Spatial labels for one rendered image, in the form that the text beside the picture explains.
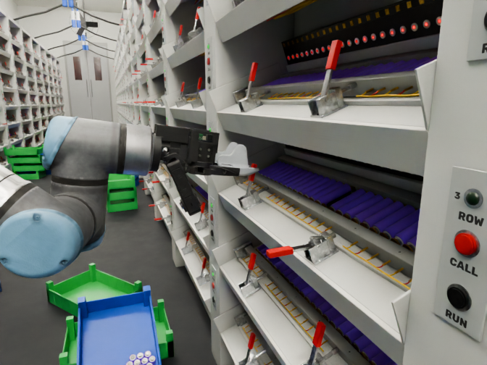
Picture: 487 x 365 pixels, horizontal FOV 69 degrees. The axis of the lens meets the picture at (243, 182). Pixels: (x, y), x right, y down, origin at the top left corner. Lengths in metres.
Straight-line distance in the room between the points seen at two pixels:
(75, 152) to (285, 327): 0.47
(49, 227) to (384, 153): 0.40
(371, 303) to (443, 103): 0.22
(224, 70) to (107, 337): 0.80
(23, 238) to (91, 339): 0.70
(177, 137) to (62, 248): 0.28
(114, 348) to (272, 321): 0.55
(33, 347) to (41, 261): 0.87
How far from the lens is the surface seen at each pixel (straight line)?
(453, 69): 0.31
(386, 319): 0.41
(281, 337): 0.69
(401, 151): 0.36
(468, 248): 0.30
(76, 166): 0.63
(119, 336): 1.16
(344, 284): 0.46
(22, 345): 1.40
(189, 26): 1.59
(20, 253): 0.52
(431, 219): 0.33
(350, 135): 0.41
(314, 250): 0.50
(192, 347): 1.22
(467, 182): 0.30
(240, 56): 0.88
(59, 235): 0.50
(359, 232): 0.50
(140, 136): 0.63
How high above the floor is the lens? 0.74
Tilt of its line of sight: 13 degrees down
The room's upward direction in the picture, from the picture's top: straight up
